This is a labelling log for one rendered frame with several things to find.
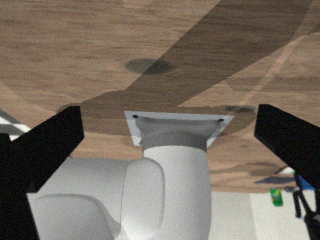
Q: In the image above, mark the green drink can with yellow stripe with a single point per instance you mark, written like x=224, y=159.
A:
x=276, y=197

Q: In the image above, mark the clipboard with paper form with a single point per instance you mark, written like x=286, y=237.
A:
x=285, y=170

